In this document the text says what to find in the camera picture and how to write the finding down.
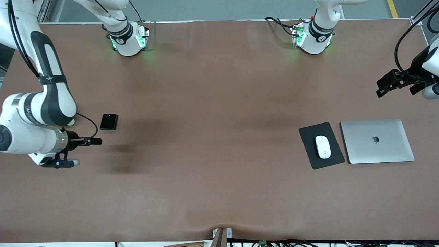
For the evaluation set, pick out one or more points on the aluminium frame profile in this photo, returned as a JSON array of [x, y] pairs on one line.
[[415, 21], [44, 10]]

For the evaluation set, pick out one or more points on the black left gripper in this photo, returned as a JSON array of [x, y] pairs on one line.
[[416, 69]]

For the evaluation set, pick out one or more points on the green dinosaur plush toy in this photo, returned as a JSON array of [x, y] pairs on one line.
[[71, 121]]

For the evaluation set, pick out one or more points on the silver closed laptop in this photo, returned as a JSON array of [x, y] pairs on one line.
[[377, 141]]

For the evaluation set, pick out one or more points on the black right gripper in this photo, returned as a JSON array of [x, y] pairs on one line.
[[72, 140]]

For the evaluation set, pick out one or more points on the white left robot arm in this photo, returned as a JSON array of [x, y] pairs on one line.
[[313, 43]]

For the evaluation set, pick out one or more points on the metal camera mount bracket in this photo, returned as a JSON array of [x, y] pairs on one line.
[[219, 238]]

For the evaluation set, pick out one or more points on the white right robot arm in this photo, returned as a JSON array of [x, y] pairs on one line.
[[34, 113]]

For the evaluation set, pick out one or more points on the black mouse pad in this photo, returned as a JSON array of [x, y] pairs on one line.
[[305, 137]]

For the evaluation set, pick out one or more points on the brown table cover mat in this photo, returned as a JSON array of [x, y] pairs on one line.
[[205, 188]]

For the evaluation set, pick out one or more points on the white computer mouse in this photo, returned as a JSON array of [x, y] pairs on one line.
[[322, 146]]

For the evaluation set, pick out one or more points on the black phone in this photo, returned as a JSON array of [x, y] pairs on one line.
[[108, 122]]

